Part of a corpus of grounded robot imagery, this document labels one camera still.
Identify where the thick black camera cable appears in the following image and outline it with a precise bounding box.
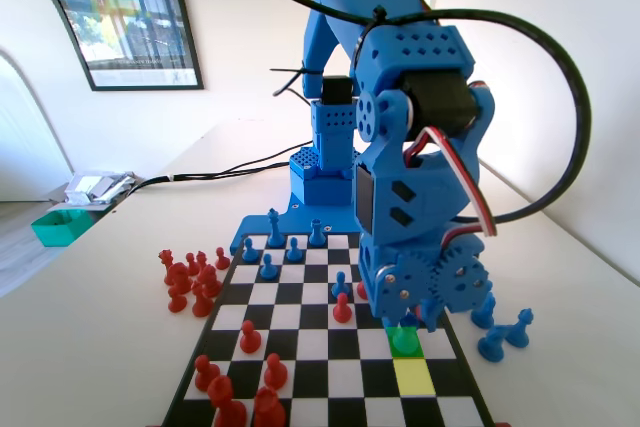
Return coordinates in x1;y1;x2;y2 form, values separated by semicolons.
247;0;594;226

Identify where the pile of white papers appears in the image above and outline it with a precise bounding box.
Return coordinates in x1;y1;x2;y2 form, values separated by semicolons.
62;171;136;206

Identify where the red white servo wire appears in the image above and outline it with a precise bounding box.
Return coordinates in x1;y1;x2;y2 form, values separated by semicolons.
402;81;499;238

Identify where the blue rook chess piece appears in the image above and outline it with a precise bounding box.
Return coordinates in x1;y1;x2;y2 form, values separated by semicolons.
307;219;327;248
391;311;422;357

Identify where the thin black cable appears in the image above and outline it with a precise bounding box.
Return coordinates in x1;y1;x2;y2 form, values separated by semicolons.
112;161;294;198
112;144;304;198

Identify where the black white chessboard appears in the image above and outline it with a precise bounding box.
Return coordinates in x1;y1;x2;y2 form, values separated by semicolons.
159;231;496;427

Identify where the black framed map poster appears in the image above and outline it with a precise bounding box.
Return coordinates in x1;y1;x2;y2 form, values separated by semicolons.
47;0;205;92

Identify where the tall blue chess piece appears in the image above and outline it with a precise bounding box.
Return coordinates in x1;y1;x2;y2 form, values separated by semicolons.
505;309;535;350

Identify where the white arched panel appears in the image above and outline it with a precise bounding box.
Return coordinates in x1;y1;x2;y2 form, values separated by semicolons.
0;0;94;203

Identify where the green plastic box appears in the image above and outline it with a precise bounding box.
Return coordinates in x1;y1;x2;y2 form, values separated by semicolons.
30;209;94;248

